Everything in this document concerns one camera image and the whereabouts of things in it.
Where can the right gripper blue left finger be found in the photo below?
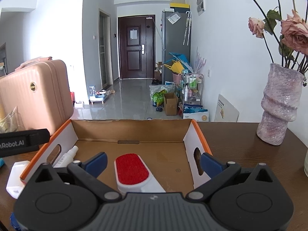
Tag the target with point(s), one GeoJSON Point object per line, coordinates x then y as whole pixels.
{"type": "Point", "coordinates": [96, 165]}

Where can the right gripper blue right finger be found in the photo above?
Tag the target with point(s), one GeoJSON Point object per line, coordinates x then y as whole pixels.
{"type": "Point", "coordinates": [210, 165]}

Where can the white bottle blue cap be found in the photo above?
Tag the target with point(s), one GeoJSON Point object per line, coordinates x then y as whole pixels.
{"type": "Point", "coordinates": [67, 158]}

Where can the red lint brush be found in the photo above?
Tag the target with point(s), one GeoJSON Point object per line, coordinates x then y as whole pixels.
{"type": "Point", "coordinates": [133, 175]}

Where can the white translucent plastic box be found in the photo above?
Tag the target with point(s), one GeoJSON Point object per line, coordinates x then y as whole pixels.
{"type": "Point", "coordinates": [14, 184]}

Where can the clear glass cup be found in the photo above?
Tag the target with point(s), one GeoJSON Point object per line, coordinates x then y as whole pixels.
{"type": "Point", "coordinates": [11, 122]}

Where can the red cardboard pumpkin box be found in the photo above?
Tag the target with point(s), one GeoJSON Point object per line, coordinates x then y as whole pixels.
{"type": "Point", "coordinates": [168, 147]}

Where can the white leaning board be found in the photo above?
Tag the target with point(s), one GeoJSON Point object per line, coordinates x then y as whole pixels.
{"type": "Point", "coordinates": [225, 111]}

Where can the pink suitcase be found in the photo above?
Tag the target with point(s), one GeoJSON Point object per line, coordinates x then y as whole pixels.
{"type": "Point", "coordinates": [40, 93]}

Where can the small cardboard box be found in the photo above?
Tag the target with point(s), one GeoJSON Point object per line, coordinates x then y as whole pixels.
{"type": "Point", "coordinates": [170, 104]}

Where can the green plastic bag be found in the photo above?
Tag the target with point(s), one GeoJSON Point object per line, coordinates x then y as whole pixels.
{"type": "Point", "coordinates": [157, 93]}

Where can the pale green bowl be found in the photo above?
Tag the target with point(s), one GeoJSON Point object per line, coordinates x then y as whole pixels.
{"type": "Point", "coordinates": [305, 167]}

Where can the pink textured vase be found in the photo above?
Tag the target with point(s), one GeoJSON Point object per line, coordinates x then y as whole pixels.
{"type": "Point", "coordinates": [280, 102]}

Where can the dark brown entrance door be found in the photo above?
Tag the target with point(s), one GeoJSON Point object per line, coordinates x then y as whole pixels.
{"type": "Point", "coordinates": [137, 46]}

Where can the grey refrigerator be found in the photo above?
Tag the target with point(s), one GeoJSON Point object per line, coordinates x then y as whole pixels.
{"type": "Point", "coordinates": [172, 31]}

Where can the dried pink roses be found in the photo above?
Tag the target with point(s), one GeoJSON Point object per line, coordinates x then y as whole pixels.
{"type": "Point", "coordinates": [290, 33]}

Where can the wire storage rack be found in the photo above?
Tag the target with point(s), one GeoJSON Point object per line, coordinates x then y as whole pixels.
{"type": "Point", "coordinates": [192, 85]}

